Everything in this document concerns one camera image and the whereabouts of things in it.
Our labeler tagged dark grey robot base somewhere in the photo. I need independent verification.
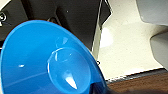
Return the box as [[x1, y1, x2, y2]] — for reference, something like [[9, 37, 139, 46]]
[[0, 0, 113, 60]]

